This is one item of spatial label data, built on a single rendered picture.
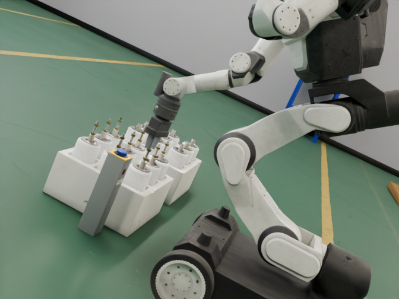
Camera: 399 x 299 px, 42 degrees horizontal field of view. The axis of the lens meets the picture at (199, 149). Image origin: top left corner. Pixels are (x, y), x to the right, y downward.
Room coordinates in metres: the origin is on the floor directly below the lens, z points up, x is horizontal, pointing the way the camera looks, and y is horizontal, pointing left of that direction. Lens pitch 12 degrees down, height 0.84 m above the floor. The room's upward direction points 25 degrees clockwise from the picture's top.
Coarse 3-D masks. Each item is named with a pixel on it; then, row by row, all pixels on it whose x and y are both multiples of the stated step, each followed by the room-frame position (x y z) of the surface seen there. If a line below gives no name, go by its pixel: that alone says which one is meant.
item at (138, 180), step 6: (132, 168) 1.90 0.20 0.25; (126, 174) 1.91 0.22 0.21; (132, 174) 1.89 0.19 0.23; (138, 174) 1.89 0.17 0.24; (144, 174) 1.90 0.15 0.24; (150, 174) 1.92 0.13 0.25; (126, 180) 1.90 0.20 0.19; (132, 180) 1.89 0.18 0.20; (138, 180) 1.89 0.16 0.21; (144, 180) 1.90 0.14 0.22; (132, 186) 1.89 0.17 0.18; (138, 186) 1.89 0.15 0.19; (144, 186) 1.91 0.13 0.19
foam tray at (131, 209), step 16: (64, 160) 1.90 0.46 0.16; (96, 160) 2.02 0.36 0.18; (48, 176) 1.91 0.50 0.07; (64, 176) 1.90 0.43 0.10; (80, 176) 1.89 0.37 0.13; (96, 176) 1.88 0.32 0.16; (48, 192) 1.91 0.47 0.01; (64, 192) 1.90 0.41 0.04; (80, 192) 1.89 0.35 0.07; (128, 192) 1.86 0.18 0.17; (144, 192) 1.89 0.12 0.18; (160, 192) 2.08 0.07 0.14; (80, 208) 1.88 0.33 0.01; (112, 208) 1.86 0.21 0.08; (128, 208) 1.85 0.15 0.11; (144, 208) 1.92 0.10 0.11; (160, 208) 2.22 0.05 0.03; (112, 224) 1.86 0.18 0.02; (128, 224) 1.85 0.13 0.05
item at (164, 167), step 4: (156, 160) 2.13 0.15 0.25; (160, 164) 2.12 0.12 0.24; (164, 164) 2.13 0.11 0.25; (168, 164) 2.15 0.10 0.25; (164, 168) 2.14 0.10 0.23; (160, 172) 2.13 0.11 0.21; (164, 172) 2.14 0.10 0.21; (160, 176) 2.13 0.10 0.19; (164, 176) 2.17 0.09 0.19; (160, 180) 2.14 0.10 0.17
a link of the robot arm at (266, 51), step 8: (264, 40) 1.90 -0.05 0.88; (272, 40) 1.90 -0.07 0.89; (280, 40) 1.90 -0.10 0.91; (256, 48) 1.90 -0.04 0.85; (264, 48) 1.89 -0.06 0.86; (272, 48) 1.89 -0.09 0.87; (280, 48) 1.91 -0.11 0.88; (232, 56) 1.87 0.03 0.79; (240, 56) 1.87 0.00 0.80; (248, 56) 1.86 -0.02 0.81; (256, 56) 1.86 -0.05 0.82; (264, 56) 1.88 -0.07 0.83; (272, 56) 1.89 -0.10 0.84; (232, 64) 1.86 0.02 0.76; (240, 64) 1.85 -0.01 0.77; (248, 64) 1.85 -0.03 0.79; (256, 64) 1.85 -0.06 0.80; (264, 64) 1.88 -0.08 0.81; (240, 72) 1.84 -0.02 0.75; (256, 72) 1.93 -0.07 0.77; (264, 72) 1.91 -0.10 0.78; (256, 80) 1.94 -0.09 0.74
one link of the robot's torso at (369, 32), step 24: (288, 0) 1.72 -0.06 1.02; (384, 0) 1.71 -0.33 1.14; (336, 24) 1.64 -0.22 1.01; (360, 24) 1.68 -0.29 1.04; (384, 24) 1.70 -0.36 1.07; (312, 48) 1.64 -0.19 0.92; (336, 48) 1.64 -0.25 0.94; (360, 48) 1.66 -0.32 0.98; (312, 72) 1.66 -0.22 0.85; (336, 72) 1.66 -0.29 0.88; (360, 72) 1.69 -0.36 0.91
